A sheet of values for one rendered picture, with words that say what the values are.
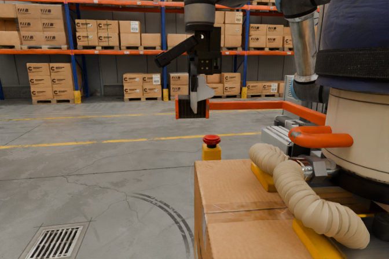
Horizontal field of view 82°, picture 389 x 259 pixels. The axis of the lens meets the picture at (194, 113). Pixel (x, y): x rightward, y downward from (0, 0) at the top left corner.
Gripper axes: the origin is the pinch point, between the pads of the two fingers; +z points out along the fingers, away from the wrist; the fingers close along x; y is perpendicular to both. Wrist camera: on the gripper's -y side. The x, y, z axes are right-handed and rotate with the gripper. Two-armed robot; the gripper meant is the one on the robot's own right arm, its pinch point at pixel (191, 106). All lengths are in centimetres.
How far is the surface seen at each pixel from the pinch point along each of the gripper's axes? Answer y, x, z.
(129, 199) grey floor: -51, 140, 122
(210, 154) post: 8.9, 20.1, 23.4
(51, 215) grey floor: -115, 121, 122
